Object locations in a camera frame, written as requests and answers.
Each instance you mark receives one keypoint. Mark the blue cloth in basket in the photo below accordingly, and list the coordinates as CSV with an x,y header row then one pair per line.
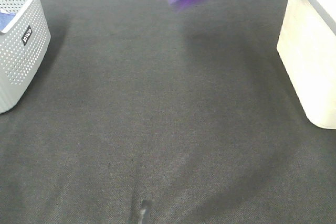
x,y
5,18

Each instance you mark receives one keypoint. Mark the grey perforated laundry basket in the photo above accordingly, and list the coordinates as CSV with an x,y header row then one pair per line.
x,y
24,43

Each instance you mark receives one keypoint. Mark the white storage bin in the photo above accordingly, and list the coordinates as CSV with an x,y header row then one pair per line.
x,y
306,46

